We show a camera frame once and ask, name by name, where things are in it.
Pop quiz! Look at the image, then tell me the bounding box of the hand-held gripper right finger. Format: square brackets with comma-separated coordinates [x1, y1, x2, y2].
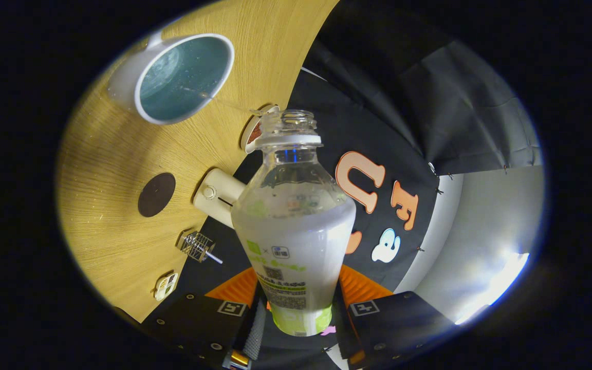
[335, 265, 456, 369]

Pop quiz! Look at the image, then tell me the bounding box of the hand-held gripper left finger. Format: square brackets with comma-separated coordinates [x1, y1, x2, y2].
[139, 267, 268, 369]

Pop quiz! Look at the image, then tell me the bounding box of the clear juice bottle white label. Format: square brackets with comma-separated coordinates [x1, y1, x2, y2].
[231, 109, 357, 337]

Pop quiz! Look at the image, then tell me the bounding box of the dark brown round coaster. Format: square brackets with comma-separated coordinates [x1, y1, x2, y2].
[138, 172, 176, 218]

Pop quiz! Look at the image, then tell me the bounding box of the white cup blue inside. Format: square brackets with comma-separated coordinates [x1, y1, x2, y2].
[107, 32, 235, 125]

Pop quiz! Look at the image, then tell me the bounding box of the white divided dish with beans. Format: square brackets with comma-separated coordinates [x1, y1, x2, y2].
[154, 272, 179, 302]

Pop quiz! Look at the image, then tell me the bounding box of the cream white dispenser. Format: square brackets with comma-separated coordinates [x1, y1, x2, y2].
[193, 168, 247, 228]

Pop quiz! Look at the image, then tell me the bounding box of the large ceiling light panel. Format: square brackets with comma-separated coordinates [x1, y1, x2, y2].
[454, 252, 531, 325]

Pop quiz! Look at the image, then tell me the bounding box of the small cream plate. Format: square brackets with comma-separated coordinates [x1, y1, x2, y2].
[240, 105, 280, 154]

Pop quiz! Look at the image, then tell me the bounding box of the wooden table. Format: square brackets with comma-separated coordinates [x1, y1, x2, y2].
[55, 0, 340, 323]

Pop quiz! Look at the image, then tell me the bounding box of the metal wire mesh holder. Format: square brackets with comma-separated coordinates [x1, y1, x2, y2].
[177, 231, 215, 263]

